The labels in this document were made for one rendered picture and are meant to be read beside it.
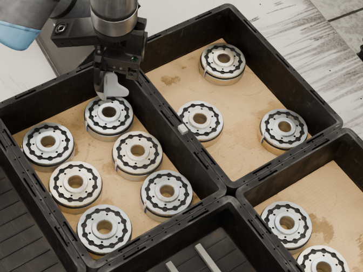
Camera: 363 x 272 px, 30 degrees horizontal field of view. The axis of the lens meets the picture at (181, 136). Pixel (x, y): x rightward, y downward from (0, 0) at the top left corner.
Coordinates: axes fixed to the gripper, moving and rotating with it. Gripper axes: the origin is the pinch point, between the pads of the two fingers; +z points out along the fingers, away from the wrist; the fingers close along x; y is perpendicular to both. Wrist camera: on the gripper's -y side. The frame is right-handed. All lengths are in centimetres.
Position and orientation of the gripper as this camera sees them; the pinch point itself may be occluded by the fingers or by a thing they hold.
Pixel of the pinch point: (104, 82)
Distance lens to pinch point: 129.4
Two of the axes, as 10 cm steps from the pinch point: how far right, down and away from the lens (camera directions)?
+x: 1.9, -8.6, 4.7
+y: 9.8, 2.0, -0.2
